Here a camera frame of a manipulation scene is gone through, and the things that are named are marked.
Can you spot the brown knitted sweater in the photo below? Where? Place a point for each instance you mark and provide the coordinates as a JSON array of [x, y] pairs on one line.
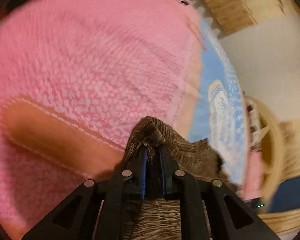
[[153, 153]]

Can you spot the pink pillow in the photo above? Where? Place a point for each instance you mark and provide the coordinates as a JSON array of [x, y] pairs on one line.
[[253, 176]]

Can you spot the cream wooden headboard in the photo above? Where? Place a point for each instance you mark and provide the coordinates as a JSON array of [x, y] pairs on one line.
[[281, 164]]

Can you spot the beige patterned window curtain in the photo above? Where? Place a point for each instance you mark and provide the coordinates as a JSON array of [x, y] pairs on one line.
[[235, 15]]

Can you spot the pink fleece blanket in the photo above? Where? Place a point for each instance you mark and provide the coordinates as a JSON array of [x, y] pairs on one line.
[[98, 66]]

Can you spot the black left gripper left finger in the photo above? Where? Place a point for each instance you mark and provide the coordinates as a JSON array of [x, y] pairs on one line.
[[96, 210]]

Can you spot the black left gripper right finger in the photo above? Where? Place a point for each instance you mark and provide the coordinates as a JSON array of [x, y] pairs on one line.
[[209, 210]]

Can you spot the blue polka dot bedsheet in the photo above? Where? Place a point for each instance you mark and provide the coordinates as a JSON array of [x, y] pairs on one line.
[[219, 114]]

